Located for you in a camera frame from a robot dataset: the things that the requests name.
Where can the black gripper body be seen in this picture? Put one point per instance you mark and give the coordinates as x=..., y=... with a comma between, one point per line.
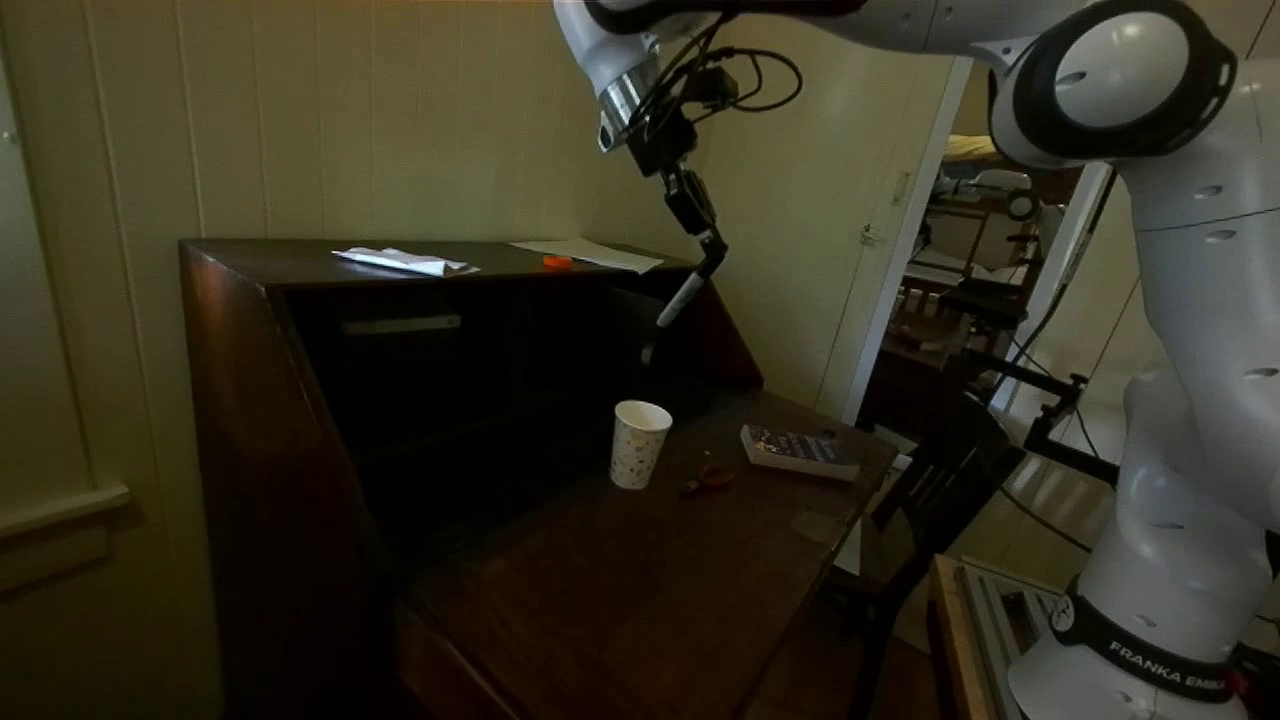
x=685, y=184

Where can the black and white marker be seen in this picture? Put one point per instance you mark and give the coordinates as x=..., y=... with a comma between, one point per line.
x=678, y=301

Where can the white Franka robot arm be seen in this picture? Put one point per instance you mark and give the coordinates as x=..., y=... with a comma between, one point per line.
x=1201, y=334

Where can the white paper cup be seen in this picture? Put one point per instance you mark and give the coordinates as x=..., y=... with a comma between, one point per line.
x=642, y=444

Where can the single white paper sheet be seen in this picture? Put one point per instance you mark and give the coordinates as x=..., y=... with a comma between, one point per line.
x=585, y=254

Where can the white door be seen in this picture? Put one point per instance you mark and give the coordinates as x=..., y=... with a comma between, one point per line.
x=862, y=224

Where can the dark paperback book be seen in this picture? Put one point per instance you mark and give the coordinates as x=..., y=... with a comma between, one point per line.
x=803, y=455

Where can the small red object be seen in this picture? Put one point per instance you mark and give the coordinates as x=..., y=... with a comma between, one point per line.
x=705, y=478

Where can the white paper stack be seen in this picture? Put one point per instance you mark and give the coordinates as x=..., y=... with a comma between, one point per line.
x=400, y=262

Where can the dark wooden secretary desk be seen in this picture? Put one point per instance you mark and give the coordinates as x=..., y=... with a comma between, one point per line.
x=532, y=535

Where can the dark wooden chair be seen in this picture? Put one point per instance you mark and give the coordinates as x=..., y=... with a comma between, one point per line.
x=934, y=500

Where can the black metal stand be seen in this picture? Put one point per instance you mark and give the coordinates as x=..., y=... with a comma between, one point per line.
x=1053, y=400

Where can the light wooden robot table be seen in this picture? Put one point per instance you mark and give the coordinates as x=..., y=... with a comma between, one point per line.
x=952, y=643

